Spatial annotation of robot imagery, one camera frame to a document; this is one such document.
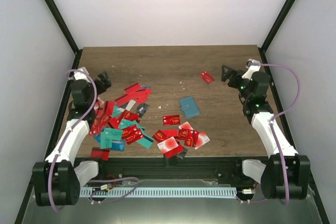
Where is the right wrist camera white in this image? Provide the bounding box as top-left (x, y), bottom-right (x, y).
top-left (242, 59), bottom-right (261, 80)

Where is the red card far right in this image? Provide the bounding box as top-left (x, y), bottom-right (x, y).
top-left (199, 71), bottom-right (215, 84)

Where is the red gold card right pile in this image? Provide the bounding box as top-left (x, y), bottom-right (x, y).
top-left (178, 129), bottom-right (199, 147)

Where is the red VIP card lower centre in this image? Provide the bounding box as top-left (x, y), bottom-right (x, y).
top-left (152, 130), bottom-right (169, 143)

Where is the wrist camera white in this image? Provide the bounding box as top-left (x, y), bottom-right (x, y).
top-left (73, 67), bottom-right (90, 82)
top-left (242, 59), bottom-right (261, 80)

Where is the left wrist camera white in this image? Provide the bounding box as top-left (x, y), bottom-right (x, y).
top-left (73, 67), bottom-right (90, 82)

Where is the black frame post right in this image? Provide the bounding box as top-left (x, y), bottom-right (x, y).
top-left (259, 0), bottom-right (296, 52)

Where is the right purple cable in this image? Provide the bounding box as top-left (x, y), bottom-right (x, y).
top-left (258, 63), bottom-right (300, 206)

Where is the blue card front left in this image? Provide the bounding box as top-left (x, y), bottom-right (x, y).
top-left (110, 140), bottom-right (126, 152)

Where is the black frame post left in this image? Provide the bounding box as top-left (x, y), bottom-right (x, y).
top-left (44, 0), bottom-right (80, 55)

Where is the dark red card table edge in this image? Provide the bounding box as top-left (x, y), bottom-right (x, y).
top-left (90, 147), bottom-right (110, 161)

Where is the red gold card pile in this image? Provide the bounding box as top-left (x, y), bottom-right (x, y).
top-left (121, 125), bottom-right (144, 145)
top-left (178, 129), bottom-right (199, 147)

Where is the black card centre left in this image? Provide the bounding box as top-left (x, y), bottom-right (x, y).
top-left (134, 103), bottom-right (150, 118)

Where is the teal card with stripe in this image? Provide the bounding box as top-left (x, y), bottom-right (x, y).
top-left (137, 130), bottom-right (154, 148)

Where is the teal leather card holder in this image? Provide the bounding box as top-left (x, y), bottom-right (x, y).
top-left (179, 96), bottom-right (200, 119)

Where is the red card top pile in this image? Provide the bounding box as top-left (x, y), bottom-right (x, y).
top-left (124, 82), bottom-right (141, 95)

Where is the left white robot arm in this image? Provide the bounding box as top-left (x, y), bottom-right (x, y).
top-left (32, 67), bottom-right (111, 211)

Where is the white red circle card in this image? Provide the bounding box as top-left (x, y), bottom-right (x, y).
top-left (158, 137), bottom-right (178, 154)

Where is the white red card right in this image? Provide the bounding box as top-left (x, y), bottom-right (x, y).
top-left (194, 132), bottom-right (210, 150)

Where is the red vip card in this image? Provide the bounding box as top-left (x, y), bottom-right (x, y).
top-left (162, 114), bottom-right (181, 126)
top-left (152, 130), bottom-right (169, 143)

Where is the light blue slotted cable duct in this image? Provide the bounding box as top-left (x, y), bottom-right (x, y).
top-left (80, 187), bottom-right (237, 199)

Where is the black frame post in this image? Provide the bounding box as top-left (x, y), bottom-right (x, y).
top-left (259, 0), bottom-right (296, 52)
top-left (44, 0), bottom-right (80, 55)

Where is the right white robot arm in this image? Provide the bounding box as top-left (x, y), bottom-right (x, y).
top-left (221, 60), bottom-right (310, 205)

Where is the teal card front left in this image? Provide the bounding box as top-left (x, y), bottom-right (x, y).
top-left (100, 127), bottom-right (123, 149)

